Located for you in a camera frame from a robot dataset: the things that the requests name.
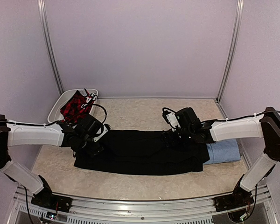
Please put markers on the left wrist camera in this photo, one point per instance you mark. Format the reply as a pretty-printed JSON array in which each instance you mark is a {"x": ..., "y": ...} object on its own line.
[{"x": 101, "y": 132}]

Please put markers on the black long sleeve shirt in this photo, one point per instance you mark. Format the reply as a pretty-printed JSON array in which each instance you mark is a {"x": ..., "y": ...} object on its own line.
[{"x": 133, "y": 152}]

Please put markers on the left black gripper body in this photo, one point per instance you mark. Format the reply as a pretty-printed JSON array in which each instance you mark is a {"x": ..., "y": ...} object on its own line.
[{"x": 93, "y": 151}]

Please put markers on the red black plaid shirt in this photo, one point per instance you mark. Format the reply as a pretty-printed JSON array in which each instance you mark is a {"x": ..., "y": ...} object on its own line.
[{"x": 78, "y": 106}]

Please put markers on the right aluminium corner post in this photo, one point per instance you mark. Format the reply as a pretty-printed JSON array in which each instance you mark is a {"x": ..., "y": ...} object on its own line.
[{"x": 232, "y": 50}]

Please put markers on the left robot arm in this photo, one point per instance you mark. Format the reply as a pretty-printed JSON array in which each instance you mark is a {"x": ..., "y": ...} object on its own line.
[{"x": 13, "y": 133}]

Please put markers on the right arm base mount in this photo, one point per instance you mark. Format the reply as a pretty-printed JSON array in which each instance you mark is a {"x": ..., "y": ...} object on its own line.
[{"x": 238, "y": 198}]

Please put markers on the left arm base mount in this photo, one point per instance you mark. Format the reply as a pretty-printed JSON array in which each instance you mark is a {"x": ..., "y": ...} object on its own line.
[{"x": 46, "y": 199}]

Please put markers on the aluminium corner post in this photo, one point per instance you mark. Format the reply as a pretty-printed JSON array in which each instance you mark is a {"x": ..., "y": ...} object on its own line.
[
  {"x": 49, "y": 46},
  {"x": 232, "y": 50}
]

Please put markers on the aluminium front rail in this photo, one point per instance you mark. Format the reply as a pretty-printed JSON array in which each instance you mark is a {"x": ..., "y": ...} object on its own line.
[{"x": 86, "y": 210}]

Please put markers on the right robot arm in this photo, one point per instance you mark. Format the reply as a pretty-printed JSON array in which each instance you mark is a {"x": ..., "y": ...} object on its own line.
[{"x": 260, "y": 130}]

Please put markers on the light blue folded shirt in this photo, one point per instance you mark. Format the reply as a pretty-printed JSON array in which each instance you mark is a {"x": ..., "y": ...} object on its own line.
[{"x": 223, "y": 151}]

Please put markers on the white plastic bin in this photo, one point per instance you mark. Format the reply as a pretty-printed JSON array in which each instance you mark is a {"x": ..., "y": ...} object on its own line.
[{"x": 55, "y": 113}]

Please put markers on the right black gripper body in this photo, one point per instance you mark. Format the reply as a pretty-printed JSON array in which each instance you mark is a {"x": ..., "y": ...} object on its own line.
[{"x": 186, "y": 136}]

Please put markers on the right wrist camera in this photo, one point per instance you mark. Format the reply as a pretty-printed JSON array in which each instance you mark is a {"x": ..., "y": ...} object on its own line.
[{"x": 170, "y": 118}]

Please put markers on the left aluminium corner post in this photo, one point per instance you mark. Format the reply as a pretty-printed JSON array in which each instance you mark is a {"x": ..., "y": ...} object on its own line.
[{"x": 49, "y": 46}]

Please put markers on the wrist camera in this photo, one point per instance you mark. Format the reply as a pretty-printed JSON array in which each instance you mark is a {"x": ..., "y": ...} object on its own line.
[
  {"x": 101, "y": 132},
  {"x": 170, "y": 118}
]

